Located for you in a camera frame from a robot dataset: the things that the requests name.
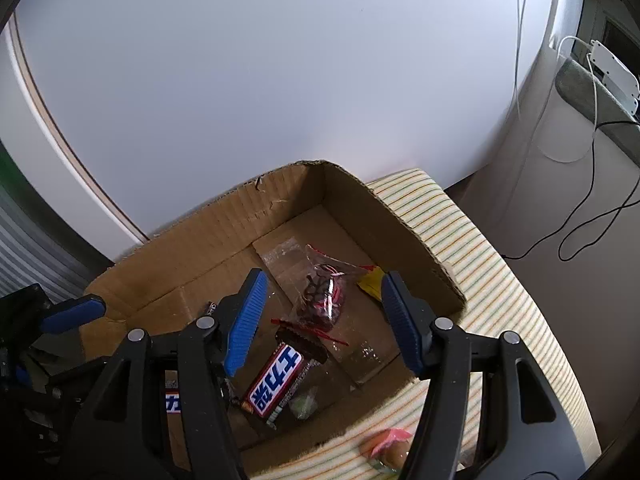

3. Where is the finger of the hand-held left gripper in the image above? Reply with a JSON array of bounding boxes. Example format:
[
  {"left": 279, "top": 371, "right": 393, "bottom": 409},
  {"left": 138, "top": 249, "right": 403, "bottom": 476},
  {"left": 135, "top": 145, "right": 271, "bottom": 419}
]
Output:
[{"left": 31, "top": 294, "right": 107, "bottom": 336}]

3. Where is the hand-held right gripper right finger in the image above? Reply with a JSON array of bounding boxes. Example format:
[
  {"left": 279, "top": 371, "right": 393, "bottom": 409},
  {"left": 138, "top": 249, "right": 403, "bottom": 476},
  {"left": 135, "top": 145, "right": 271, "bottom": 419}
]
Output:
[{"left": 381, "top": 270, "right": 601, "bottom": 480}]

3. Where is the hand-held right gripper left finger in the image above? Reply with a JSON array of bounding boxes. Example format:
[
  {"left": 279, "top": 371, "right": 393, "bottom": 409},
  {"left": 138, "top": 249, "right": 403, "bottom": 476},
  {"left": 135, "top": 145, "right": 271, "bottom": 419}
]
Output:
[{"left": 65, "top": 268, "right": 271, "bottom": 480}]

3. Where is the yellow snack packet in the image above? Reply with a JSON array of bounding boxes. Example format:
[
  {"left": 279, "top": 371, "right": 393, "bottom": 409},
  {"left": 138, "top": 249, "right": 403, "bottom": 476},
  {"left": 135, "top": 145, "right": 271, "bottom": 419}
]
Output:
[{"left": 356, "top": 266, "right": 387, "bottom": 306}]

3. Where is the brown chocolate bar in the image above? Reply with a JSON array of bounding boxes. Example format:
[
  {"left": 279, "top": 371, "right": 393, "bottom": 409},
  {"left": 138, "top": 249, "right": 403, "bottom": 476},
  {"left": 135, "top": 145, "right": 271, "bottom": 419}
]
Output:
[
  {"left": 241, "top": 327, "right": 328, "bottom": 431},
  {"left": 165, "top": 385, "right": 185, "bottom": 416}
]

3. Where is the clear red-edged snack packet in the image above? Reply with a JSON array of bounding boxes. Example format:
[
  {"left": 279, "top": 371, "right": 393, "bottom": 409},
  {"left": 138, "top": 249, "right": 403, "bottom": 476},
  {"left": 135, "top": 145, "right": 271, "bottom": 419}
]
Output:
[{"left": 272, "top": 244, "right": 373, "bottom": 347}]

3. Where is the brown cardboard box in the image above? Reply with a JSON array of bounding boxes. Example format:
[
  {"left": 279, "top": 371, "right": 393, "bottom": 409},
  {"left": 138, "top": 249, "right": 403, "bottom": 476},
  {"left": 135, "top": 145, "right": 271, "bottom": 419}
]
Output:
[{"left": 82, "top": 160, "right": 467, "bottom": 466}]

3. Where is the green candy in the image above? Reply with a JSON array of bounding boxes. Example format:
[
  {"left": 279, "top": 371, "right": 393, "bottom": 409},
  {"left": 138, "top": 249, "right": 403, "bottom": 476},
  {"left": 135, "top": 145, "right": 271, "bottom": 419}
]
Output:
[{"left": 290, "top": 390, "right": 321, "bottom": 421}]

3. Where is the grey ribbed panel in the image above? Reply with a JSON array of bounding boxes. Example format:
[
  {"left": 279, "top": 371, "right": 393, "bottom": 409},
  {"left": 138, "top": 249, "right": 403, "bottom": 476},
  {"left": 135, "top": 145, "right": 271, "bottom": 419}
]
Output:
[{"left": 0, "top": 145, "right": 116, "bottom": 301}]

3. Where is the grey sill cushion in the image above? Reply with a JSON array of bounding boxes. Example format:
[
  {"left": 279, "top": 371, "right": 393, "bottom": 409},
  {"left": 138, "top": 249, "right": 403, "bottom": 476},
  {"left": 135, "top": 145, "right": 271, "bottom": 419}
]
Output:
[{"left": 555, "top": 57, "right": 640, "bottom": 143}]

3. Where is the white power box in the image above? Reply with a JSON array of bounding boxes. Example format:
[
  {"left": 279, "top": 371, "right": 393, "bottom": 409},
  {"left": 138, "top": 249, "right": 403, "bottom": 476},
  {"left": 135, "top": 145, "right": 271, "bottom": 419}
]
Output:
[{"left": 587, "top": 40, "right": 640, "bottom": 116}]

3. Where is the window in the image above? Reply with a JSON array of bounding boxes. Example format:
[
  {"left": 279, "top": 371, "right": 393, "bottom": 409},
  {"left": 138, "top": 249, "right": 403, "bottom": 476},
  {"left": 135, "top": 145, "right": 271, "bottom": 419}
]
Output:
[{"left": 582, "top": 0, "right": 640, "bottom": 61}]

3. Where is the clear wall sticker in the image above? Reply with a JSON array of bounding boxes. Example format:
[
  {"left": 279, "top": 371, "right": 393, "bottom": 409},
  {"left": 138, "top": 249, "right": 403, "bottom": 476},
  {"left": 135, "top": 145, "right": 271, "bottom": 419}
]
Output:
[{"left": 537, "top": 110, "right": 593, "bottom": 163}]

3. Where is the black cable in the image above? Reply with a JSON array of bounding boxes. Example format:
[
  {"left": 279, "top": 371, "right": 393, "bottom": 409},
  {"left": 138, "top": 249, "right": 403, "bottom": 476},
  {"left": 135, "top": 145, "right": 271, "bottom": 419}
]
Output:
[{"left": 505, "top": 120, "right": 640, "bottom": 261}]

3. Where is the short white cable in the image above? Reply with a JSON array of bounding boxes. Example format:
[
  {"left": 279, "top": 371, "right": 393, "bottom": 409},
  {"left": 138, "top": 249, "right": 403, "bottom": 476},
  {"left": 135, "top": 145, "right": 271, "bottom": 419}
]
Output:
[{"left": 555, "top": 35, "right": 601, "bottom": 133}]

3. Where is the long white cable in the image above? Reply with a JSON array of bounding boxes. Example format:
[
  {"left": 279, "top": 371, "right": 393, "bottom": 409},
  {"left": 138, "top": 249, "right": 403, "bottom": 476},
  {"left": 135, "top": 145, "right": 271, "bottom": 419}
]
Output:
[{"left": 510, "top": 0, "right": 531, "bottom": 116}]

